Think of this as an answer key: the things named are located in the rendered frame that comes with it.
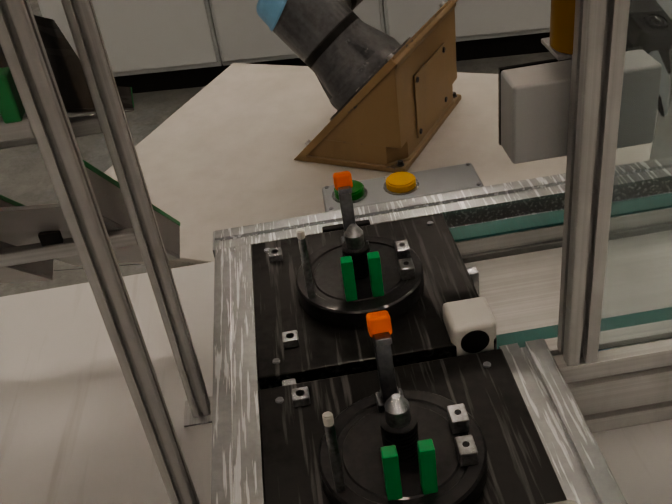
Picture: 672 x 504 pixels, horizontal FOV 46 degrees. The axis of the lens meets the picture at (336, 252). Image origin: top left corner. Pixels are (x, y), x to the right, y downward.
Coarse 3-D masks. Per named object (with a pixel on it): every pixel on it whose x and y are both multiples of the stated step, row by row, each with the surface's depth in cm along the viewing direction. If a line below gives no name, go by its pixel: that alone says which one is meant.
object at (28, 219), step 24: (96, 168) 72; (96, 192) 71; (120, 192) 77; (0, 216) 69; (24, 216) 70; (48, 216) 70; (120, 216) 77; (168, 216) 91; (0, 240) 79; (24, 240) 80; (168, 240) 90; (72, 264) 94
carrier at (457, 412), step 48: (336, 384) 76; (432, 384) 75; (480, 384) 74; (288, 432) 72; (336, 432) 69; (384, 432) 64; (432, 432) 68; (480, 432) 67; (528, 432) 69; (288, 480) 68; (336, 480) 63; (384, 480) 62; (432, 480) 62; (480, 480) 63; (528, 480) 65
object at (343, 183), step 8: (336, 176) 88; (344, 176) 88; (336, 184) 89; (344, 184) 89; (352, 184) 89; (344, 192) 87; (344, 200) 89; (344, 208) 90; (352, 208) 90; (344, 216) 90; (352, 216) 90; (344, 224) 90; (344, 232) 91
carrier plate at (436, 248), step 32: (384, 224) 98; (416, 224) 97; (256, 256) 96; (288, 256) 95; (448, 256) 91; (256, 288) 91; (288, 288) 90; (448, 288) 86; (256, 320) 86; (288, 320) 85; (416, 320) 83; (256, 352) 82; (288, 352) 81; (320, 352) 80; (352, 352) 80; (416, 352) 79; (448, 352) 79
